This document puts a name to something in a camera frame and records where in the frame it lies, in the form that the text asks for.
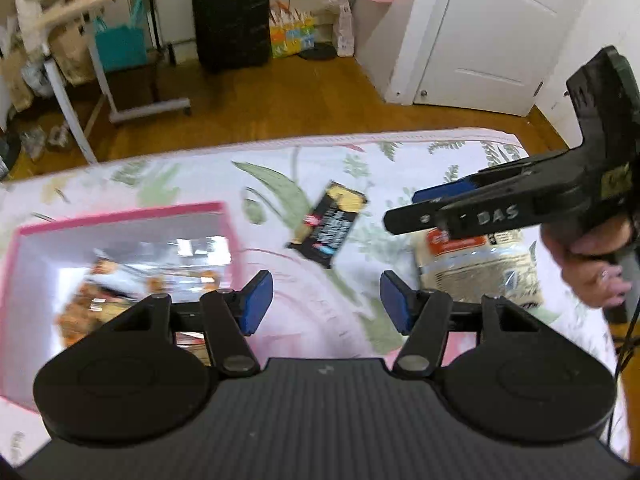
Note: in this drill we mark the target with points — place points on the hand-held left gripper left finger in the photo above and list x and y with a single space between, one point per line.
257 302

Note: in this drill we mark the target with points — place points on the person's right hand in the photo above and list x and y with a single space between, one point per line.
582 270

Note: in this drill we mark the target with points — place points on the black suitcase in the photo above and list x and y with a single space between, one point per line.
232 17

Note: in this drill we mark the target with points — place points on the dark round floor disc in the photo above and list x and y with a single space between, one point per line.
320 52

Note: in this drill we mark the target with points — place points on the brown paper bag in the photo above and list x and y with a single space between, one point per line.
72 55

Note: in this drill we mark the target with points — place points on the black snack packet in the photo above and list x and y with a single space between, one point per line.
330 220

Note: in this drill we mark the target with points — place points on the white rolling table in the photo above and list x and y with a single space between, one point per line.
102 77

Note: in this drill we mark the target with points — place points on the beige clear snack packet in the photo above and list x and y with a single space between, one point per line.
475 265

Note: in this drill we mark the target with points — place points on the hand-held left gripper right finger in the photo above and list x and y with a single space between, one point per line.
392 304

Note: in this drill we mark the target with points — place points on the teal bag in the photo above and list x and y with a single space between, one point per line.
120 45

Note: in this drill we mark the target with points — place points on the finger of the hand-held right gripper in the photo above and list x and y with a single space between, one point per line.
440 193
475 217

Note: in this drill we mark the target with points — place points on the pink cardboard box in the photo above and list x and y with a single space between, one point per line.
30 310

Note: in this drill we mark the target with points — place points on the orange snack packet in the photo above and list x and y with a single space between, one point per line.
85 302

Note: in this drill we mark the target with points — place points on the colourful printed bag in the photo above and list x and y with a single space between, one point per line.
292 35

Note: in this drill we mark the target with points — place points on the white door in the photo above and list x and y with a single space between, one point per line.
495 35

